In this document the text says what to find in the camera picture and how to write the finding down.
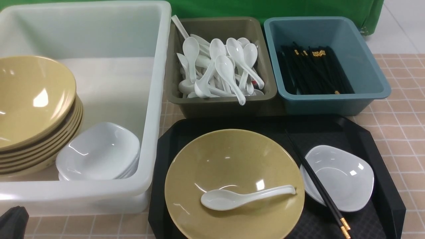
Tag pile of white spoons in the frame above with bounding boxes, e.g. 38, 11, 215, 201
171, 15, 265, 106

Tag white ceramic soup spoon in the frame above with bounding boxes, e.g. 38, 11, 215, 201
200, 185, 296, 211

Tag olive plastic spoon bin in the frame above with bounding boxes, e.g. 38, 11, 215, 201
164, 17, 277, 118

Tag white dishes under top dish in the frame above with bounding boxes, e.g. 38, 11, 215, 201
56, 156, 138, 181

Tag bundle of black chopsticks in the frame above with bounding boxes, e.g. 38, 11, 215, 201
277, 42, 355, 95

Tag black plastic serving tray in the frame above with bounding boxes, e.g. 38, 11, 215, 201
148, 115, 406, 239

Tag top white dish in tub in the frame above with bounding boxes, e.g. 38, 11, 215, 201
56, 122, 140, 181

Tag white side dish on tray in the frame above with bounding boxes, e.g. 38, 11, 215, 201
305, 145, 375, 213

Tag black chopstick gold tip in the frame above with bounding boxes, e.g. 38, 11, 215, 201
284, 129, 351, 239
285, 131, 351, 239

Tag stack of tan bowls below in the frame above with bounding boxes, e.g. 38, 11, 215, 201
0, 94, 84, 178

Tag large white plastic tub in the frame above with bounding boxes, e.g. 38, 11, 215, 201
1, 0, 171, 217

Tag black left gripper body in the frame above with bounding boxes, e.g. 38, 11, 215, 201
0, 206, 29, 239

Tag green cloth backdrop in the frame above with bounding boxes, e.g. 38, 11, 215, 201
0, 0, 385, 36

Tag blue plastic chopstick bin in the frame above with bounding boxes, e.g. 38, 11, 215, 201
264, 16, 391, 116

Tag tan noodle bowl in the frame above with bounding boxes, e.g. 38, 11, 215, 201
164, 129, 305, 239

